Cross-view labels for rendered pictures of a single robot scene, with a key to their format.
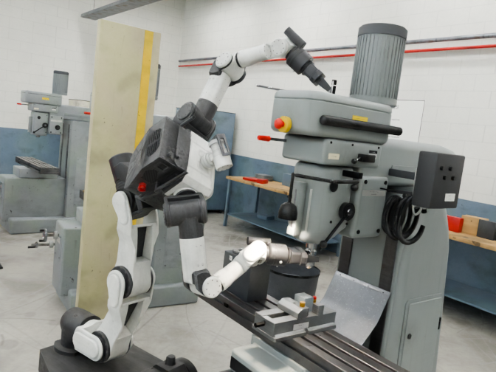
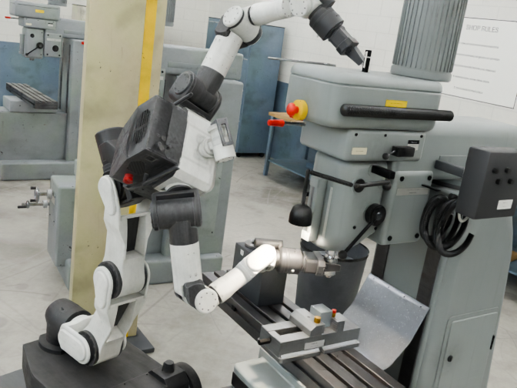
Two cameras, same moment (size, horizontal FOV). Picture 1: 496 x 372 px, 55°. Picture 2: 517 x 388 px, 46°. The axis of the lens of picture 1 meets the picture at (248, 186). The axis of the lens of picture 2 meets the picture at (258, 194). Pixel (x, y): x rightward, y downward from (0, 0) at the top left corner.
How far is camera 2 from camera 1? 0.30 m
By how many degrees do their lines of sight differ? 9
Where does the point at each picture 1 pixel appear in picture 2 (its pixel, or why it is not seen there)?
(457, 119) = not seen: outside the picture
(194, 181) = (188, 175)
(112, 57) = not seen: outside the picture
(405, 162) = (458, 150)
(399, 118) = (498, 45)
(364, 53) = (411, 12)
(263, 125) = (320, 45)
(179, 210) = (168, 212)
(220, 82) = (228, 45)
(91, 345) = (77, 346)
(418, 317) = (464, 336)
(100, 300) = not seen: hidden behind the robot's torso
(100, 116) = (95, 59)
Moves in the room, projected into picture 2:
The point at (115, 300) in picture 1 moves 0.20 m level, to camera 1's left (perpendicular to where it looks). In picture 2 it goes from (102, 300) to (49, 291)
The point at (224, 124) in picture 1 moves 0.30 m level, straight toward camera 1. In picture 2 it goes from (268, 41) to (268, 42)
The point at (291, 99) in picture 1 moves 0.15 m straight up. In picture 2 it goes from (309, 78) to (318, 26)
